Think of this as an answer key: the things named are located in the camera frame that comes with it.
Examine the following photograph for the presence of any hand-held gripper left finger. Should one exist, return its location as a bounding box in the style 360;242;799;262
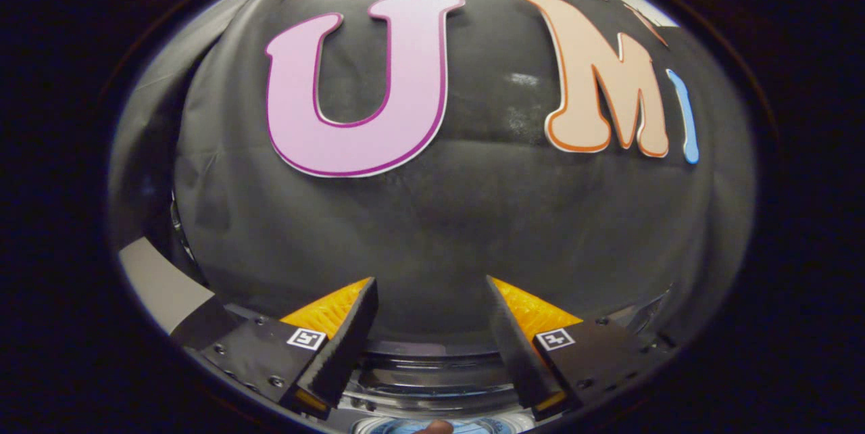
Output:
201;277;379;420

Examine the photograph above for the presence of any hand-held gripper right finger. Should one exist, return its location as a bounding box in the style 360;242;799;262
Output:
485;276;660;421

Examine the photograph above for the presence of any grey washing machine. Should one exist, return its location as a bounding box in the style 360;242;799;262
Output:
338;289;676;434

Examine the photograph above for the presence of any white and dark cabinet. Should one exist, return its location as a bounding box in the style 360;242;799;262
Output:
118;237;239;348

